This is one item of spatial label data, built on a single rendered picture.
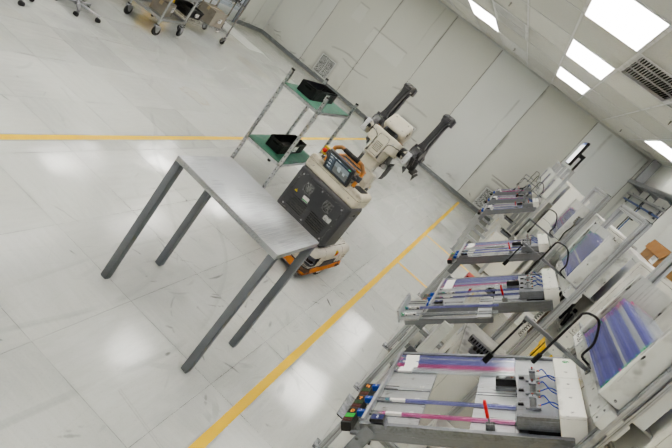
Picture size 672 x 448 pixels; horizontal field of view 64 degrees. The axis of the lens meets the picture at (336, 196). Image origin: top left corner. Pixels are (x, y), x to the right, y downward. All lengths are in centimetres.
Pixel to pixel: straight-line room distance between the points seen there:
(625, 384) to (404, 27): 1114
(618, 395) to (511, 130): 1034
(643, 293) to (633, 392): 64
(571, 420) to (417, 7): 1118
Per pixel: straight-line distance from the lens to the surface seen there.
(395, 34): 1257
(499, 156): 1205
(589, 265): 330
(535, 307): 336
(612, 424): 195
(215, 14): 924
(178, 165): 271
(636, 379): 193
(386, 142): 428
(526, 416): 203
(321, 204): 410
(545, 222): 801
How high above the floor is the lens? 184
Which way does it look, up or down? 17 degrees down
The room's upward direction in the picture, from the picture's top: 38 degrees clockwise
